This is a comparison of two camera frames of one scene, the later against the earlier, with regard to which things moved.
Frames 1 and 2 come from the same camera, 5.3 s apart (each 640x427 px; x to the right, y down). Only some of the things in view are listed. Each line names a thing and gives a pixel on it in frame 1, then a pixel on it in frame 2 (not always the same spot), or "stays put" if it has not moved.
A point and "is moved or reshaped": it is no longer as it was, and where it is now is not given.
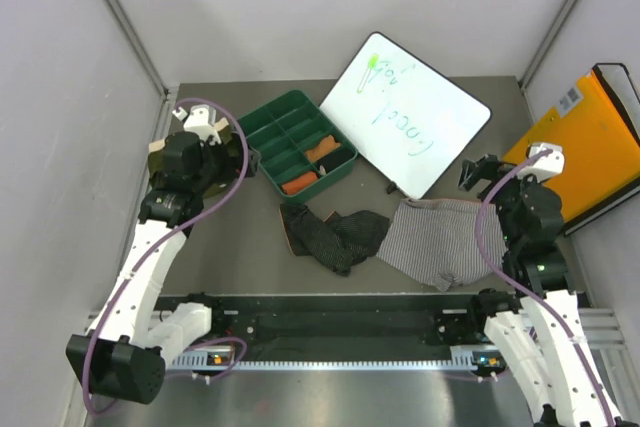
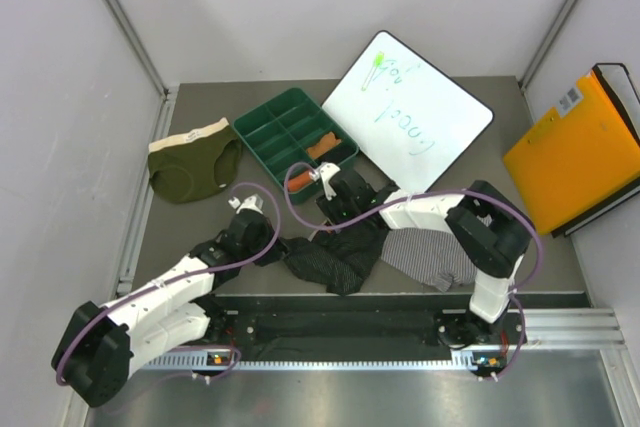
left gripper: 232,163 -> 276,254
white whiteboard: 411,120 stays put
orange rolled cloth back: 327,145 stays put
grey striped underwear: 437,239 stays put
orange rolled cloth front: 298,182 stays put
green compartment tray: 298,145 stays put
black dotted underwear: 341,241 is moved or reshaped
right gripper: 481,168 -> 330,208
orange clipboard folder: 597,129 stays put
